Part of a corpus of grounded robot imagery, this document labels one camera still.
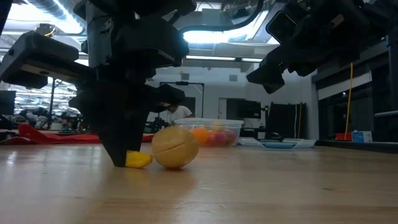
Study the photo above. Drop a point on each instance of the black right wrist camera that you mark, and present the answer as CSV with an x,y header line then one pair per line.
x,y
281,28

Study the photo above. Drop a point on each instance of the person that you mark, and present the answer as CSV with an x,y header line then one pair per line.
x,y
182,113

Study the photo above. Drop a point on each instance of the small yellow toy pepper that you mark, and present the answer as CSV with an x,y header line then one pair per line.
x,y
138,159

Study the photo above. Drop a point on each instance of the black upright panel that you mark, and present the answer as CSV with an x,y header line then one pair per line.
x,y
286,118

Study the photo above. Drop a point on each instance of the tan toy potato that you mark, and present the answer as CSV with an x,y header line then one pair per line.
x,y
174,147

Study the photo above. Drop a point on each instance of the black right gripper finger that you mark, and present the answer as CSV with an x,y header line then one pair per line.
x,y
267,76

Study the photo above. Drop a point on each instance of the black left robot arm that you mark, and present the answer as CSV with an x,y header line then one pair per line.
x,y
102,37

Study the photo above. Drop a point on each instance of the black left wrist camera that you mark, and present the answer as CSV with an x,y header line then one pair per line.
x,y
155,40

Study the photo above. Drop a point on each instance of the red triangular object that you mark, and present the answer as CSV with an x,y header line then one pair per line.
x,y
28,130

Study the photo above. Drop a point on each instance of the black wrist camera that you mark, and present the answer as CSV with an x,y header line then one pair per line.
x,y
155,40
281,28

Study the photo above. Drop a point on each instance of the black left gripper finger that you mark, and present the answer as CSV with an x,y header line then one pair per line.
x,y
102,118
135,124

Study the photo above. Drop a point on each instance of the black computer monitor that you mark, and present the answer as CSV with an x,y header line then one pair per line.
x,y
7,102

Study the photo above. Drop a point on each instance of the black screen cabinet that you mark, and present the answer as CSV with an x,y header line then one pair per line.
x,y
245,109

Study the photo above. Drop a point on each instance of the clear plastic tupperware container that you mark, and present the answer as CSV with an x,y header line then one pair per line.
x,y
239,124

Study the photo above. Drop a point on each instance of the red bin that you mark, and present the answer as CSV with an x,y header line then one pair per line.
x,y
343,136

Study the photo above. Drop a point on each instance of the clear tupperware lid blue rim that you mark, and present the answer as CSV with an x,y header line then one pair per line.
x,y
280,145

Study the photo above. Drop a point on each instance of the black metal stand frame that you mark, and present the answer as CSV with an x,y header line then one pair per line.
x,y
186,83
51,102

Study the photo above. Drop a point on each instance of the small pink toy fruit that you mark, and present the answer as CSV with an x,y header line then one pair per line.
x,y
221,139

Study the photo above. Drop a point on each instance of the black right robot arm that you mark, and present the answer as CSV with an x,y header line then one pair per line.
x,y
385,12

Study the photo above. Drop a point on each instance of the blue and white box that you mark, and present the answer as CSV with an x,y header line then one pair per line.
x,y
362,137

